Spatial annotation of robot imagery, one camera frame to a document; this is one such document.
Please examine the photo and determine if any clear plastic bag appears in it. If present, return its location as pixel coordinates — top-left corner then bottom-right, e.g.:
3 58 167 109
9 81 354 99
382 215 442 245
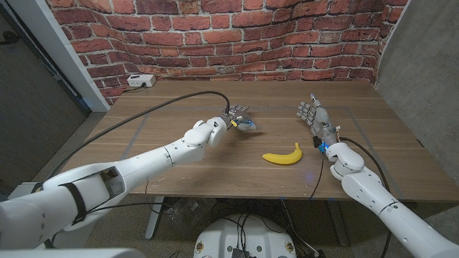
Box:
163 196 212 237

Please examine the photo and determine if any black power strip cord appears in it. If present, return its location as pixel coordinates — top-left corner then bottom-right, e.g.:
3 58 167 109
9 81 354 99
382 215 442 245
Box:
123 82 147 93

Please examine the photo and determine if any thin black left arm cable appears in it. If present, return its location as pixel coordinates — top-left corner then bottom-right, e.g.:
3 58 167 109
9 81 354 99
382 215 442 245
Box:
84 178 166 216

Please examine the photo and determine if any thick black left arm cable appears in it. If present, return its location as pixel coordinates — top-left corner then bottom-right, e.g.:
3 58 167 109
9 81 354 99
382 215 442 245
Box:
44 90 231 182

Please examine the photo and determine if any red brick printed backdrop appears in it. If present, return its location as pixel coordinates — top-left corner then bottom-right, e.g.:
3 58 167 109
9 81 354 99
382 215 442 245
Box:
44 0 410 107

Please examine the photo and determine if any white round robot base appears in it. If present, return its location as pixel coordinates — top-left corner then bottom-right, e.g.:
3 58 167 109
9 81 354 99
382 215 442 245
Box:
193 214 298 258

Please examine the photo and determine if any yellow toy banana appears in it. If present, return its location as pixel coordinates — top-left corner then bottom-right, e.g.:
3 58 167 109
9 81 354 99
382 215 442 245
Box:
262 142 303 166

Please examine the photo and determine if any grey metal table leg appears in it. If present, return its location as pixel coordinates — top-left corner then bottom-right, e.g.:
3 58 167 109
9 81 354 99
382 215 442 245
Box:
326 200 349 247
145 196 165 240

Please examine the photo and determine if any white power strip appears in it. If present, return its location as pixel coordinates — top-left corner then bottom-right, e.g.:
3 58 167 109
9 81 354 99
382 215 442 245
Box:
126 74 157 88

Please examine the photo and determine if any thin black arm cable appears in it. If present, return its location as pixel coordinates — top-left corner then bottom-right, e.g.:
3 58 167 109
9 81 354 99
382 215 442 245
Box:
84 178 166 216
308 152 326 201

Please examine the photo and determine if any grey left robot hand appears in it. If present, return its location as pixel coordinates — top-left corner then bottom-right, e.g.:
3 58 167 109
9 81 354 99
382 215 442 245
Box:
219 104 260 133

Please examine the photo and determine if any white floor cable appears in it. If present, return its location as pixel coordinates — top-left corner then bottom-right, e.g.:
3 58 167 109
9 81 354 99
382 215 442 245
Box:
280 199 318 256

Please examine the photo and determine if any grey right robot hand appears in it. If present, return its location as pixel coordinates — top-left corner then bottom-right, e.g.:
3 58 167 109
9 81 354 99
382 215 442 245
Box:
296 92 341 146

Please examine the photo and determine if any white device with yellow disc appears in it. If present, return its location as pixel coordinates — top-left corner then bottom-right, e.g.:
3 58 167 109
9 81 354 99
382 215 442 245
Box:
9 181 46 200

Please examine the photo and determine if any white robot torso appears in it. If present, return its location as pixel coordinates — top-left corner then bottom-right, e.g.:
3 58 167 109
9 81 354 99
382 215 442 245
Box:
0 249 144 258

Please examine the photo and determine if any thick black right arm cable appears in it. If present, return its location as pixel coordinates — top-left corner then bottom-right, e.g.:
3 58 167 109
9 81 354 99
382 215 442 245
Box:
339 136 392 258

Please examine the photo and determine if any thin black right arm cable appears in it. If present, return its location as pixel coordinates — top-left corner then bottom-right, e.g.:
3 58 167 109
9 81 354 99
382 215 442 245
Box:
308 152 326 201

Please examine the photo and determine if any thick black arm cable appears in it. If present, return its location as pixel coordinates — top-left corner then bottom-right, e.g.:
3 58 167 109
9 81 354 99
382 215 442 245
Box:
44 90 231 182
339 136 392 258

